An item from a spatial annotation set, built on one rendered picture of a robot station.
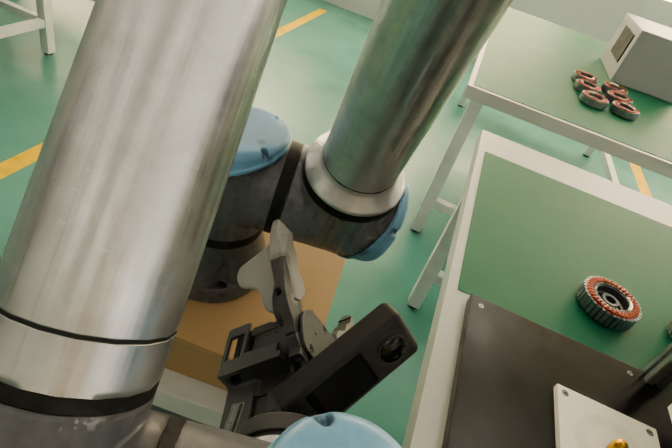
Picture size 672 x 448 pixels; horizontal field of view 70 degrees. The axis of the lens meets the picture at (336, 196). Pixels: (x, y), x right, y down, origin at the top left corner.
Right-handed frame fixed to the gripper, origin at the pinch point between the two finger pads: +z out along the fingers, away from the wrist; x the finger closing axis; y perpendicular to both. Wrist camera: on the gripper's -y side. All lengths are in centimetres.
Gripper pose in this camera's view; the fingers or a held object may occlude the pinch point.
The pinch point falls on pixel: (320, 268)
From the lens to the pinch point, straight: 51.7
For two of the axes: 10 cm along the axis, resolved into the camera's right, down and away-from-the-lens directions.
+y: -8.8, 3.9, 2.6
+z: 0.2, -5.2, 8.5
